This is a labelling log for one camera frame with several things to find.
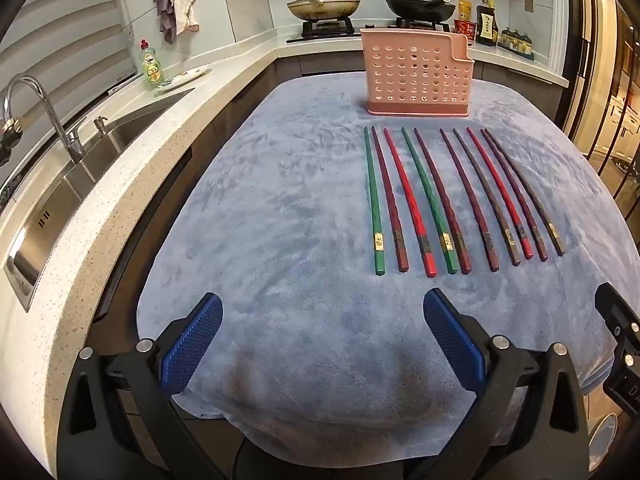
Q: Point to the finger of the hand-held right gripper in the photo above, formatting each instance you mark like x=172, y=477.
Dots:
x=620, y=315

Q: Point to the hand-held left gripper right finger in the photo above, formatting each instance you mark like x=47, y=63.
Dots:
x=455, y=340

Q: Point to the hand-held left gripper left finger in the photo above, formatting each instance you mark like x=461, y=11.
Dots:
x=192, y=345

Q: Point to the maroon chopstick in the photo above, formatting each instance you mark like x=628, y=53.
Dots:
x=398, y=247
x=462, y=260
x=539, y=247
x=487, y=247

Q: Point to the red chopstick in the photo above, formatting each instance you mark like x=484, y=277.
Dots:
x=425, y=247
x=525, y=250

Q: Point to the green chopstick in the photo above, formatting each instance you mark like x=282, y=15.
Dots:
x=445, y=241
x=378, y=260

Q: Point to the light brown chopstick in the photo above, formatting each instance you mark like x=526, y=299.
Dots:
x=554, y=240

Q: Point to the dark brown chopstick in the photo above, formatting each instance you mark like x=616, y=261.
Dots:
x=509, y=242

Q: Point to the pink perforated utensil holder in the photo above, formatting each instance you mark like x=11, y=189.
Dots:
x=400, y=72

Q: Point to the blue fleece table cloth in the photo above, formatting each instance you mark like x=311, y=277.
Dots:
x=300, y=220

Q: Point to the stainless steel sink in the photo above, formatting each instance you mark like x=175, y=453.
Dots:
x=100, y=170

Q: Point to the black framed glass door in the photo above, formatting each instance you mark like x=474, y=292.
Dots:
x=600, y=85

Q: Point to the chrome soap dispenser pump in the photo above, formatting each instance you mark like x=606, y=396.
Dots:
x=101, y=126

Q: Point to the chrome kitchen faucet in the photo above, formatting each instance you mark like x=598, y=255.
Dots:
x=65, y=130

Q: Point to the white patterned plate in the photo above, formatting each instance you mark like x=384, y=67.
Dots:
x=185, y=76

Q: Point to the green dish soap bottle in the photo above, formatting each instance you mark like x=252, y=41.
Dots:
x=152, y=70

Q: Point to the spice jar set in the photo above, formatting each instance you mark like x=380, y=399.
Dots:
x=516, y=42

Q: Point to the red instant noodle cup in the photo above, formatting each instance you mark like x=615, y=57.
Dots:
x=465, y=30

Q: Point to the dark soy sauce bottle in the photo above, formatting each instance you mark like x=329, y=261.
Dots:
x=486, y=25

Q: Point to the yellow seasoning packet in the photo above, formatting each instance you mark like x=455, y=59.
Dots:
x=465, y=11

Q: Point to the black wok with lid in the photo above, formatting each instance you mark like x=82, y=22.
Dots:
x=420, y=6

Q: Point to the purple hanging rag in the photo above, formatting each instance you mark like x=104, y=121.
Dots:
x=165, y=10

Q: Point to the black gas stove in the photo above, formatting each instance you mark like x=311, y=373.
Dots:
x=325, y=30

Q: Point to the white hanging towel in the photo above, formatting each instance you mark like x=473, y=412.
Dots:
x=185, y=0

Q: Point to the white window blinds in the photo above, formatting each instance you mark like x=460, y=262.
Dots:
x=60, y=25

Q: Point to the beige pan with lid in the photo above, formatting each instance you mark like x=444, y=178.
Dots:
x=325, y=7

